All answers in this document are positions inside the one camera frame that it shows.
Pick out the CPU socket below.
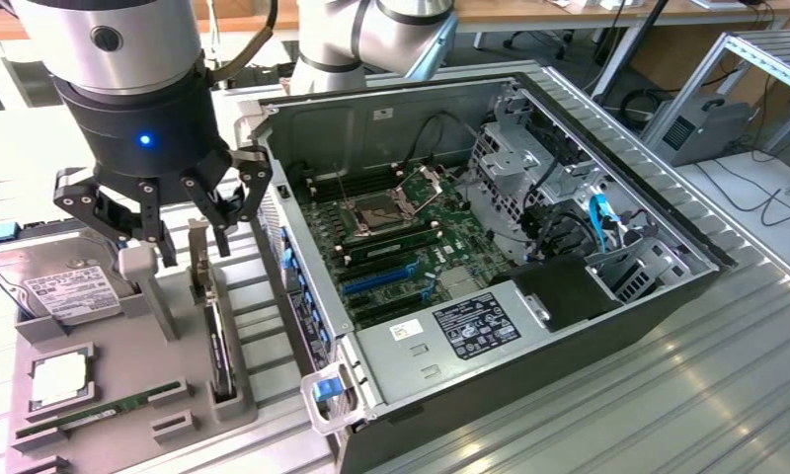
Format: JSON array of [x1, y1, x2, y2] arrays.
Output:
[[345, 194, 415, 239]]

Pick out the socket locking lever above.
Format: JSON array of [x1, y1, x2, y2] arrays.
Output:
[[333, 160, 357, 208]]

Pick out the black plastic shroud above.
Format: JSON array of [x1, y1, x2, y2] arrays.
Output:
[[508, 255, 625, 333]]

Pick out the green RAM stick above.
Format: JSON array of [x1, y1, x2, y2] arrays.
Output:
[[15, 388, 180, 439]]

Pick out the black floor cable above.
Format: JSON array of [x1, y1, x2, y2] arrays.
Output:
[[691, 147, 790, 228]]

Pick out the silver power supply unit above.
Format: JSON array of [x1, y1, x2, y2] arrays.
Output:
[[352, 278, 559, 415]]

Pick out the black wire loop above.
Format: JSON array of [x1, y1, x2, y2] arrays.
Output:
[[395, 111, 484, 170]]

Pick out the silver hard disk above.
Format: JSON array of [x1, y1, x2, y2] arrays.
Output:
[[0, 230, 141, 328]]

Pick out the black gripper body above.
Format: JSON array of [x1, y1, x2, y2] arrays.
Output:
[[51, 58, 236, 204]]

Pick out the wooden desk white legs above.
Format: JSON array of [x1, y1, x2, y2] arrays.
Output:
[[453, 0, 790, 98]]

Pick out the graphics card with metal bracket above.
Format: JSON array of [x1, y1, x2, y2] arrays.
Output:
[[185, 216, 240, 402]]

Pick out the green motherboard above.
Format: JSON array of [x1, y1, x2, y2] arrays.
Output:
[[293, 157, 523, 333]]

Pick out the silver CPU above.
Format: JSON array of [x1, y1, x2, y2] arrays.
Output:
[[29, 352, 92, 405]]

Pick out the cable along robot arm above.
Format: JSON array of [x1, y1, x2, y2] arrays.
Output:
[[207, 0, 283, 83]]

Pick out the blue disk wire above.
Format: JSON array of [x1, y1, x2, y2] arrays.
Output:
[[585, 192, 620, 259]]

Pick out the silver chipset heatsink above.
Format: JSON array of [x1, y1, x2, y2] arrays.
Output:
[[436, 268, 481, 298]]

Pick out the grey equipment box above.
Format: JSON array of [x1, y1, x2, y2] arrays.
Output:
[[657, 96, 760, 168]]

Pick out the aluminium frame rack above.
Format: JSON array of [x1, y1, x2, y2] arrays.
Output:
[[637, 27, 790, 167]]

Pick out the black stand pole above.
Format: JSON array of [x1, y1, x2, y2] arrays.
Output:
[[589, 0, 672, 98]]

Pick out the black wire bundle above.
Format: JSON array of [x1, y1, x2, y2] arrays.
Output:
[[520, 200, 599, 261]]

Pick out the dark RAM stick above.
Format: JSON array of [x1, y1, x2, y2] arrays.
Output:
[[345, 235, 440, 263]]

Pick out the blue case latch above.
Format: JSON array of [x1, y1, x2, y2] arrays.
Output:
[[309, 376, 345, 402]]

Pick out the black expansion slot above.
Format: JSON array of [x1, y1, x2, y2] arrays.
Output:
[[356, 304, 440, 331], [336, 252, 409, 280], [348, 290, 431, 318]]

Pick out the grey parts rack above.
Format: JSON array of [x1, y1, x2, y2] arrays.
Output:
[[3, 244, 263, 474]]

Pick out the metal socket cover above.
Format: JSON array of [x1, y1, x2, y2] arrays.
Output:
[[395, 164, 455, 214]]

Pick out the blue expansion slot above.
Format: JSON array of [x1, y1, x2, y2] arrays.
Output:
[[339, 263, 419, 296]]

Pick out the open black PC case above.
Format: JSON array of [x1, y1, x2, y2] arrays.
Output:
[[232, 71, 739, 474]]

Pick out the silver disk bay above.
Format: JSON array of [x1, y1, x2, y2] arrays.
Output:
[[583, 235, 721, 306]]

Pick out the silver drive cage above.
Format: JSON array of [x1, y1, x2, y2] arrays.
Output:
[[464, 81, 619, 259]]

